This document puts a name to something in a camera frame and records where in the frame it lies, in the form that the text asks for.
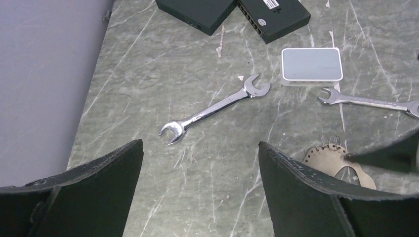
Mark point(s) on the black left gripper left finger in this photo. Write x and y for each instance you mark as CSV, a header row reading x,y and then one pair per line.
x,y
90,200

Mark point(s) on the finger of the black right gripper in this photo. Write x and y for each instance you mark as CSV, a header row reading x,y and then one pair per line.
x,y
400,156

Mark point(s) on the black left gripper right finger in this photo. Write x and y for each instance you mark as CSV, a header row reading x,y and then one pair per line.
x,y
305,202

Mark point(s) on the small silver wrench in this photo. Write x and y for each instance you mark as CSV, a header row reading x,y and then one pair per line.
x,y
335,97

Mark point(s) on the large silver wrench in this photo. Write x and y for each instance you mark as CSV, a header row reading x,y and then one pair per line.
x,y
248,90

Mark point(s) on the black box with label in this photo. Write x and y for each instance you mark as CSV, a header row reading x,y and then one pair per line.
x,y
273,19

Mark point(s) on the black flat box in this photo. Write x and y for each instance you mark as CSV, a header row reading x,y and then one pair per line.
x,y
204,15

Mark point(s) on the white network switch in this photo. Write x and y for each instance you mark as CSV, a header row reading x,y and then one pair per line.
x,y
311,67

